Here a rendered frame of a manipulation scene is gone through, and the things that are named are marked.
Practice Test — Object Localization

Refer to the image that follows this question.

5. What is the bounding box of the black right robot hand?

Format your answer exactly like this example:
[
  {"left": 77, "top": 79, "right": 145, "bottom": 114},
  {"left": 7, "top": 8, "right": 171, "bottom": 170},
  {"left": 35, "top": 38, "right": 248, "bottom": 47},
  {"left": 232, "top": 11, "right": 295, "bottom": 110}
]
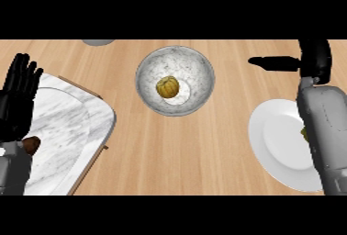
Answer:
[{"left": 247, "top": 39, "right": 334, "bottom": 85}]

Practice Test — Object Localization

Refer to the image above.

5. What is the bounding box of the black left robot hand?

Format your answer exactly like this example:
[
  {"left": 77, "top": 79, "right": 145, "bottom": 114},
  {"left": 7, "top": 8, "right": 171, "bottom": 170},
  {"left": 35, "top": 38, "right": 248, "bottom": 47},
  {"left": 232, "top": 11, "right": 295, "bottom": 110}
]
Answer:
[{"left": 0, "top": 52, "right": 44, "bottom": 144}]

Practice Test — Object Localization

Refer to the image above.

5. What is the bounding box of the white marble plate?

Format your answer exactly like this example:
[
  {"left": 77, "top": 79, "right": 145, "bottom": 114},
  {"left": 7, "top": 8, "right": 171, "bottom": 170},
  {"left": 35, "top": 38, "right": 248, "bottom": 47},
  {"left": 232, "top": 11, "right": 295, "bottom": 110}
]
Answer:
[{"left": 22, "top": 86, "right": 92, "bottom": 196}]

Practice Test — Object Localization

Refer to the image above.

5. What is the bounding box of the grey marble bowl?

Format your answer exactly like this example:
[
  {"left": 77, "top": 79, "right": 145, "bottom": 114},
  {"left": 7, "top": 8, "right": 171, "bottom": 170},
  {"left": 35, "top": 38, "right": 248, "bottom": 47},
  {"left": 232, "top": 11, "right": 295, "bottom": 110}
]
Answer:
[{"left": 134, "top": 45, "right": 217, "bottom": 118}]

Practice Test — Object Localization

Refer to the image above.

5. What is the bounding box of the yellow squash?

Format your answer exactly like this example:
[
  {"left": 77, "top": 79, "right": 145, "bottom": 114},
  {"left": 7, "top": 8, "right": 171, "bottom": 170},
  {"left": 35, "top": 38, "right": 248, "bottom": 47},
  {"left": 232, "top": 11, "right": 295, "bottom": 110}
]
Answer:
[{"left": 155, "top": 75, "right": 182, "bottom": 99}]

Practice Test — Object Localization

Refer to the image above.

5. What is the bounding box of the brown round food item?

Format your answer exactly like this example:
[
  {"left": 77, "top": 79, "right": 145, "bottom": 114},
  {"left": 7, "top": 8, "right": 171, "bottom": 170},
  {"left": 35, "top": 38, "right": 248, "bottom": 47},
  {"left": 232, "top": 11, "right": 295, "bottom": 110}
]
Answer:
[{"left": 21, "top": 136, "right": 43, "bottom": 156}]

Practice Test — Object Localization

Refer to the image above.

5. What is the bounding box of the marble board with wooden edge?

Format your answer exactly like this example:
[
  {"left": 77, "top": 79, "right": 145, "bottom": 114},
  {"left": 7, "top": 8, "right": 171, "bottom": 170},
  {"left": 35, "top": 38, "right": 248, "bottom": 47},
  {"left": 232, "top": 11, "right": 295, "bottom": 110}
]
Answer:
[{"left": 22, "top": 73, "right": 118, "bottom": 196}]

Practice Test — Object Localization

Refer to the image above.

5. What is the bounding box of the olive green vegetable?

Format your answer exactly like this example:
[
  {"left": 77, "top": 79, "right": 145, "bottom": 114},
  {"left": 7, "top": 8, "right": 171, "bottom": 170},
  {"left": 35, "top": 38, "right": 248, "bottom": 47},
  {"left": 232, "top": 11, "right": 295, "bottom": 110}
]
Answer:
[{"left": 300, "top": 126, "right": 312, "bottom": 143}]

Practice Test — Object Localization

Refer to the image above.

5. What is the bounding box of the grey round object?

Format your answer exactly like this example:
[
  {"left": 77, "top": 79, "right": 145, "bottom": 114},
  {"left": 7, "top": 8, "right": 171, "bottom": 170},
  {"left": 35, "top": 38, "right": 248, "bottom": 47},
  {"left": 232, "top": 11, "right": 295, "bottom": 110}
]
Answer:
[{"left": 80, "top": 39, "right": 117, "bottom": 48}]

